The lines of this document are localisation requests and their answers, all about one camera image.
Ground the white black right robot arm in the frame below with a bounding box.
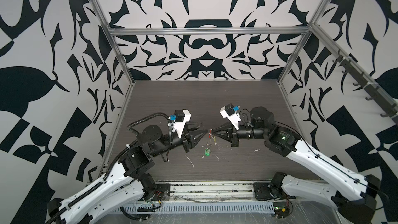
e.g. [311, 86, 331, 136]
[212, 104, 381, 224]

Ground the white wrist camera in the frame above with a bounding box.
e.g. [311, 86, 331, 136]
[168, 110, 191, 142]
[220, 103, 241, 131]

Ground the green circuit board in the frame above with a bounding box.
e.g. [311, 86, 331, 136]
[273, 200, 294, 219]

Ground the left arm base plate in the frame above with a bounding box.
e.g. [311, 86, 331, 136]
[133, 183, 171, 201]

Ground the aluminium frame corner post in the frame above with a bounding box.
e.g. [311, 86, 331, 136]
[88, 0, 135, 86]

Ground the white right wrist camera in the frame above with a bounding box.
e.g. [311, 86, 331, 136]
[220, 103, 241, 131]

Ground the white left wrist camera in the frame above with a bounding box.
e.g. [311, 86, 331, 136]
[168, 110, 191, 142]

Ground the black corrugated cable hose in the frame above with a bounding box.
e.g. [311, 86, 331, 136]
[126, 112, 170, 136]

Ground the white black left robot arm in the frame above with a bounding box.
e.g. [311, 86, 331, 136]
[47, 122, 207, 224]

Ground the white slotted cable duct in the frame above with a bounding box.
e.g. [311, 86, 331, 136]
[123, 202, 275, 214]

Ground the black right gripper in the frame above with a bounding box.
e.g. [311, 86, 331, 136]
[213, 121, 270, 147]

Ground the aluminium frame top crossbar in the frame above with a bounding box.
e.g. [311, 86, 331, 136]
[108, 27, 308, 36]

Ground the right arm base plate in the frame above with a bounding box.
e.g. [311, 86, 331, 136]
[253, 183, 296, 201]

